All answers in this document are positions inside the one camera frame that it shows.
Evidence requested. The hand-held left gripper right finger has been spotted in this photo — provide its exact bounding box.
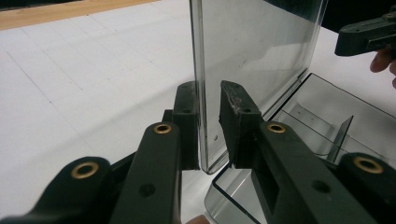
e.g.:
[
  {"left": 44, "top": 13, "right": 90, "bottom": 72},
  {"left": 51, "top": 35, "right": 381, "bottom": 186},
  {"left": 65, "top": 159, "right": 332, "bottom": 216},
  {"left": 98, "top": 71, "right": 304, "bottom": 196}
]
[{"left": 219, "top": 79, "right": 264, "bottom": 170}]

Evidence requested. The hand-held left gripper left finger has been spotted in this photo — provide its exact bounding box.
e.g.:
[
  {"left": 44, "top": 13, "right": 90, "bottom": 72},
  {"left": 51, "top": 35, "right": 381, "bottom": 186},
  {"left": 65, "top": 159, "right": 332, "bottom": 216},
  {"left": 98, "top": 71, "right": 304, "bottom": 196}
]
[{"left": 162, "top": 80, "right": 201, "bottom": 172}]

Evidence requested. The transparent grey compartment box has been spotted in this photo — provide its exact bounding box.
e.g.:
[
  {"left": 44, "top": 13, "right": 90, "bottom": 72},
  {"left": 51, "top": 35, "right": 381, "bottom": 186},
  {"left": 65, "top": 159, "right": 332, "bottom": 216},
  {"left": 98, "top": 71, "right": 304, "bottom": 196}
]
[{"left": 189, "top": 0, "right": 396, "bottom": 224}]

